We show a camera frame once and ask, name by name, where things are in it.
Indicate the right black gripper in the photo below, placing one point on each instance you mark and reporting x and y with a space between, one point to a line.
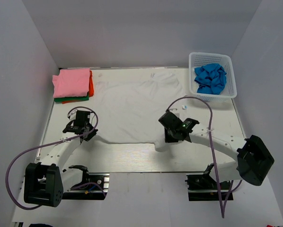
169 139

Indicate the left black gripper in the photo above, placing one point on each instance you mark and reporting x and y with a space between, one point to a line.
93 133

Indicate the white t shirt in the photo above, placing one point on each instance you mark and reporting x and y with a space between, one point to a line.
129 112

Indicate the blue t shirt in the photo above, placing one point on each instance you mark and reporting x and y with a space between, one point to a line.
211 79

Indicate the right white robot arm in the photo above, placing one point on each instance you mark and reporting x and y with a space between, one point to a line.
251 159

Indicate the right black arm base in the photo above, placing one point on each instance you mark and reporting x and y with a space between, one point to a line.
201 188

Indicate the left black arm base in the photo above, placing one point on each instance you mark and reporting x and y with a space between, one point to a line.
93 188

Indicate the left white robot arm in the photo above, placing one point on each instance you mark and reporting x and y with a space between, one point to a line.
47 180

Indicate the folded green t shirt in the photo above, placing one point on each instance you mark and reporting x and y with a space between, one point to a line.
72 99

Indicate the folded pink t shirt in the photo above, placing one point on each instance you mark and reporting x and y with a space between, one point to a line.
71 83

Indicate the white plastic basket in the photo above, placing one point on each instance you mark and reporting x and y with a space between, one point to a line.
198 59

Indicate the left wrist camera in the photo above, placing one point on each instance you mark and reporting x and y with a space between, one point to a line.
71 115

